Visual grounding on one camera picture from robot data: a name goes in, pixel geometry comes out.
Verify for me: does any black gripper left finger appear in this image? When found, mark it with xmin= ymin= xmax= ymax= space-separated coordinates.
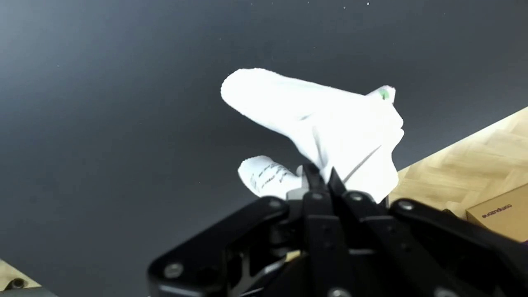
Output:
xmin=146 ymin=161 xmax=346 ymax=297

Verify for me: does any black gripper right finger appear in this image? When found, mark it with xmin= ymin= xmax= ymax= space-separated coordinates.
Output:
xmin=326 ymin=166 xmax=528 ymax=297

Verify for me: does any white cloth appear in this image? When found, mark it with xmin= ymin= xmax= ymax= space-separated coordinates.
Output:
xmin=219 ymin=66 xmax=405 ymax=204

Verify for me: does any small tan cardboard box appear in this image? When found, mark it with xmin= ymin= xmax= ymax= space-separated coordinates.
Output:
xmin=465 ymin=183 xmax=528 ymax=244

